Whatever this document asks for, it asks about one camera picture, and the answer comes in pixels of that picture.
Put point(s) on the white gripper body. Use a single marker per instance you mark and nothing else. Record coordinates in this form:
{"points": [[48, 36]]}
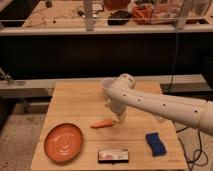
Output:
{"points": [[120, 115]]}

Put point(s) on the blue sponge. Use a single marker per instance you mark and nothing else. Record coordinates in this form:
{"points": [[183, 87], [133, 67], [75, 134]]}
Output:
{"points": [[157, 146]]}

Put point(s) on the white ceramic cup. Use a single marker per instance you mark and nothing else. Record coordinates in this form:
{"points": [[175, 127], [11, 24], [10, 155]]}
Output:
{"points": [[106, 82]]}

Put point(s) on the orange basket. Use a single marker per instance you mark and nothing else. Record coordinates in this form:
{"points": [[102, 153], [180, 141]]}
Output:
{"points": [[142, 14]]}

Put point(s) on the black bag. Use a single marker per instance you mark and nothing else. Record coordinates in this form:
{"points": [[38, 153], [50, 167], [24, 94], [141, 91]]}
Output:
{"points": [[119, 17]]}

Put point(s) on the orange pepper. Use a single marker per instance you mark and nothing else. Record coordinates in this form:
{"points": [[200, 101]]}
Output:
{"points": [[102, 124]]}

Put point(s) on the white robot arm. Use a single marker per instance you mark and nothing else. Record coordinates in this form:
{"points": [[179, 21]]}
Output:
{"points": [[195, 113]]}

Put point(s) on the orange plate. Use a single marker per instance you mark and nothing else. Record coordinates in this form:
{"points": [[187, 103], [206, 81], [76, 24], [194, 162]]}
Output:
{"points": [[63, 143]]}

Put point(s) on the metal frame post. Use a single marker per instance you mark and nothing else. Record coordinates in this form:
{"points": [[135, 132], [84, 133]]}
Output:
{"points": [[88, 15]]}

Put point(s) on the black and white box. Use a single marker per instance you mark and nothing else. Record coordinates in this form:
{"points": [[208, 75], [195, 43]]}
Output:
{"points": [[113, 156]]}

